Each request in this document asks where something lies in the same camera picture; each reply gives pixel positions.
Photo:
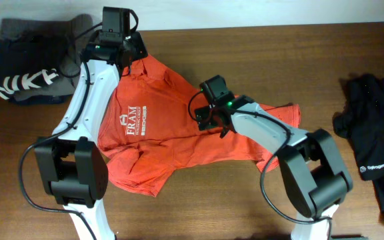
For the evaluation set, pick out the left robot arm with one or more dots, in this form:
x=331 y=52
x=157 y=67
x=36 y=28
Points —
x=70 y=165

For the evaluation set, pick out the dark navy folded garment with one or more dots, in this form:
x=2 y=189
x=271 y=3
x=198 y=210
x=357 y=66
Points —
x=41 y=100

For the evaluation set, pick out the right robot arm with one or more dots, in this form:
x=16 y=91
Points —
x=314 y=174

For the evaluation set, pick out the black folded shirt white letters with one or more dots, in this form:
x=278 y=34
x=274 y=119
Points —
x=31 y=62

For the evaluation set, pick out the grey folded pants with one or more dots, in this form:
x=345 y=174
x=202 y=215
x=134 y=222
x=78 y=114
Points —
x=12 y=28

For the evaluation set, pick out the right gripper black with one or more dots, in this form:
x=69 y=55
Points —
x=204 y=113

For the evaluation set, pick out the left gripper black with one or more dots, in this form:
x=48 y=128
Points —
x=140 y=50

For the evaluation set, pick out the orange red t-shirt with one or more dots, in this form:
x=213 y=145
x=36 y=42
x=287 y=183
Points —
x=147 y=132

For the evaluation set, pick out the black t-shirt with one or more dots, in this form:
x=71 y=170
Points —
x=362 y=123

